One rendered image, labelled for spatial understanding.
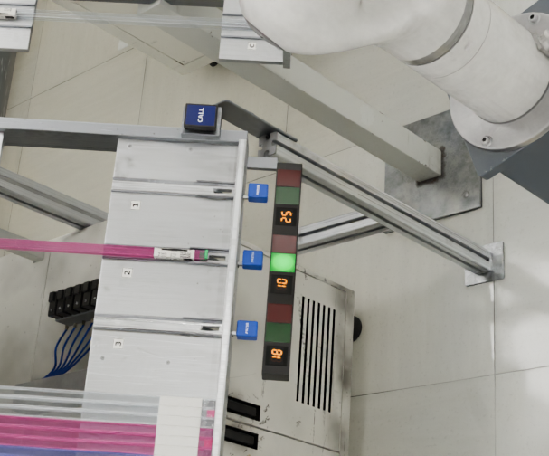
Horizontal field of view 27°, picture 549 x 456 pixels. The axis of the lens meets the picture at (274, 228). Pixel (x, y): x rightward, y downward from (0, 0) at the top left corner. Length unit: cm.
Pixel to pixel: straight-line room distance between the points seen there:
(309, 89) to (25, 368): 76
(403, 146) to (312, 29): 116
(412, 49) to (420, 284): 114
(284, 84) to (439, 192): 49
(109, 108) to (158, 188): 175
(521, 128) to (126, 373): 65
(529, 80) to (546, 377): 87
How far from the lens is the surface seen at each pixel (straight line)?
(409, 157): 237
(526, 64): 141
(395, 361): 238
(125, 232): 173
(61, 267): 222
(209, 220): 172
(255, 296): 217
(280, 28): 121
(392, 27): 126
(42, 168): 367
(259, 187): 173
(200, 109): 175
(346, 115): 222
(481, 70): 136
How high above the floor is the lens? 181
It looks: 41 degrees down
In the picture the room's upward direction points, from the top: 64 degrees counter-clockwise
